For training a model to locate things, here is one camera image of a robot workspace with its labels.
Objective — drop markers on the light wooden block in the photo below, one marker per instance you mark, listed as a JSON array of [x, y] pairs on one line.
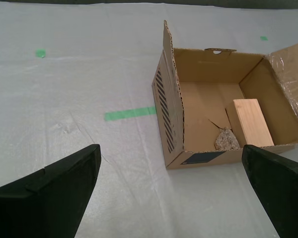
[[250, 121]]

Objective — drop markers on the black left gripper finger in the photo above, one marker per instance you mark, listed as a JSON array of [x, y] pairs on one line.
[[285, 193], [44, 203]]

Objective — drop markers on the long green tape strip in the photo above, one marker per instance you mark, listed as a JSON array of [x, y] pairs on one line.
[[129, 113]]

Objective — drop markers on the speckled pinkish granite rock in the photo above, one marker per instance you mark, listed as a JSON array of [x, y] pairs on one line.
[[226, 141]]

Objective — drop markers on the small green tape mark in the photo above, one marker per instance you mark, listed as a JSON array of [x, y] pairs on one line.
[[40, 52], [263, 38]]

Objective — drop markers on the brown cardboard box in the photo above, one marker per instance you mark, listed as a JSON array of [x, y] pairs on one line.
[[213, 104]]

